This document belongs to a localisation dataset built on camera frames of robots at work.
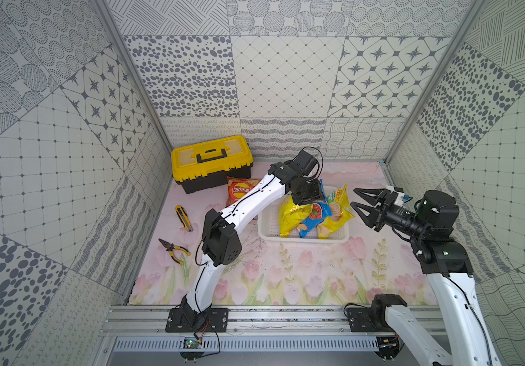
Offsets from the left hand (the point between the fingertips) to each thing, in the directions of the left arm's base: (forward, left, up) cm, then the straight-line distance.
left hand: (323, 194), depth 80 cm
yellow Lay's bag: (-4, -6, -4) cm, 9 cm away
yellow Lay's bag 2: (-4, +11, -8) cm, 14 cm away
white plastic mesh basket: (-2, +20, -20) cm, 29 cm away
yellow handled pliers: (-12, +60, -21) cm, 64 cm away
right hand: (-12, -4, +14) cm, 19 cm away
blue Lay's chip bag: (-5, +1, -4) cm, 6 cm away
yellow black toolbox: (+19, +47, -5) cm, 51 cm away
